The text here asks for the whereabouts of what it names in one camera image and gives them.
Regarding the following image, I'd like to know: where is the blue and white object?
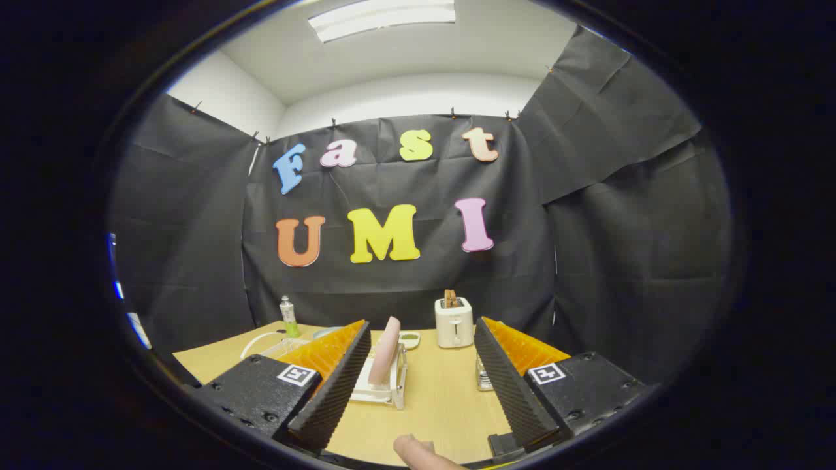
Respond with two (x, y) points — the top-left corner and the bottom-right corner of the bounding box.
(108, 233), (153, 351)

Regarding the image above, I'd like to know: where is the white wire dish rack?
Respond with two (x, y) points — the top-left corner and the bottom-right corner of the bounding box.
(240, 330), (410, 411)

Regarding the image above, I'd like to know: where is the white toaster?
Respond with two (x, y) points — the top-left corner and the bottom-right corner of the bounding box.
(435, 297), (474, 349)

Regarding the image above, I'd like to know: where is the ceiling light panel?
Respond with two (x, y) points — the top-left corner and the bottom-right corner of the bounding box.
(308, 0), (456, 43)

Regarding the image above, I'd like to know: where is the white drip tray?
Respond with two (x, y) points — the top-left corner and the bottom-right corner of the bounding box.
(351, 371), (395, 403)

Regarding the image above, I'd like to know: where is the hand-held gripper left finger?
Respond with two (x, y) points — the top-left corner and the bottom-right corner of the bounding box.
(195, 319), (372, 452)

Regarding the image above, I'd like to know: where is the green and white tube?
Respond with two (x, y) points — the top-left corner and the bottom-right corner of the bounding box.
(280, 295), (300, 338)

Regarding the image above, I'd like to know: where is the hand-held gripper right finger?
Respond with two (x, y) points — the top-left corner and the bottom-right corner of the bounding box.
(474, 317), (649, 458)

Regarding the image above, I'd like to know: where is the pink plate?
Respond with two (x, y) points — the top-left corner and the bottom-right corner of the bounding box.
(368, 317), (401, 386)

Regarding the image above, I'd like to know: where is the metal wire basket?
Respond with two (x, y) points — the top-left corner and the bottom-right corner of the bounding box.
(475, 352), (495, 392)

